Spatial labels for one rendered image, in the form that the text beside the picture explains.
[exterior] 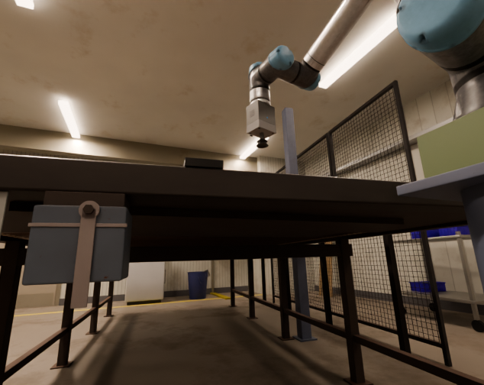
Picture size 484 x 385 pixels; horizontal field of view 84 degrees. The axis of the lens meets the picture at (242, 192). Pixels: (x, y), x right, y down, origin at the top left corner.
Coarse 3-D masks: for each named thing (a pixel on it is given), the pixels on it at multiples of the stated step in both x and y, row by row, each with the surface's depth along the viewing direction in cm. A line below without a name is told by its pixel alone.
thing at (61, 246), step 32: (64, 192) 45; (96, 192) 46; (32, 224) 41; (64, 224) 42; (96, 224) 43; (128, 224) 48; (32, 256) 40; (64, 256) 41; (96, 256) 42; (128, 256) 51
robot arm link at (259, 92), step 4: (256, 88) 95; (260, 88) 95; (264, 88) 95; (252, 92) 96; (256, 92) 95; (260, 92) 95; (264, 92) 95; (268, 92) 96; (252, 96) 96; (256, 96) 95; (260, 96) 94; (264, 96) 95; (268, 96) 96; (252, 100) 96; (268, 100) 96
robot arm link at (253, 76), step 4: (252, 64) 99; (256, 64) 98; (252, 68) 98; (256, 68) 97; (252, 72) 98; (256, 72) 95; (248, 76) 100; (252, 76) 97; (256, 76) 96; (252, 80) 97; (256, 80) 96; (260, 80) 95; (252, 84) 97; (256, 84) 96; (260, 84) 95; (264, 84) 96; (268, 84) 97; (252, 88) 97; (268, 88) 97
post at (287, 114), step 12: (288, 108) 306; (288, 120) 302; (288, 132) 298; (288, 144) 294; (288, 156) 292; (288, 168) 291; (300, 264) 264; (300, 276) 262; (300, 288) 259; (300, 300) 256; (300, 312) 253; (300, 324) 252; (300, 336) 251; (312, 336) 255
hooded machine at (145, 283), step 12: (132, 264) 497; (144, 264) 504; (156, 264) 511; (132, 276) 493; (144, 276) 500; (156, 276) 507; (132, 288) 488; (144, 288) 495; (156, 288) 502; (132, 300) 484; (144, 300) 491; (156, 300) 500
